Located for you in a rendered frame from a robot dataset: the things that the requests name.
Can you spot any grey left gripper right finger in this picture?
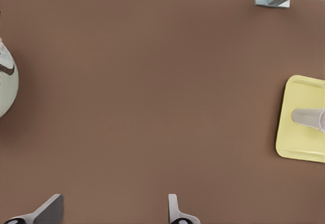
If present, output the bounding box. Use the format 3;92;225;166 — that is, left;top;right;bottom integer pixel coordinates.
168;194;202;224

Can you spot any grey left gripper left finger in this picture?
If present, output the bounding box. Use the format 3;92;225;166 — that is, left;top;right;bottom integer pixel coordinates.
1;194;64;224

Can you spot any yellow tray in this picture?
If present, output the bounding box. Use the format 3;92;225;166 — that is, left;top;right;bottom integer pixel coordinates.
275;75;325;164

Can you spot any white IKEA cup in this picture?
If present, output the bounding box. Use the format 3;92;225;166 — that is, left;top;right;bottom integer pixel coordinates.
290;108;325;134

